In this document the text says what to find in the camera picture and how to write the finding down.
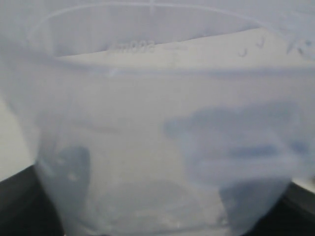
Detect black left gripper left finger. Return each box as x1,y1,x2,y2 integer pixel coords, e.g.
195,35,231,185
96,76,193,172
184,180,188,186
0,166,64,236

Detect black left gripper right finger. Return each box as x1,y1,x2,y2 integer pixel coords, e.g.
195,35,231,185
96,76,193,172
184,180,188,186
248,182,315,236

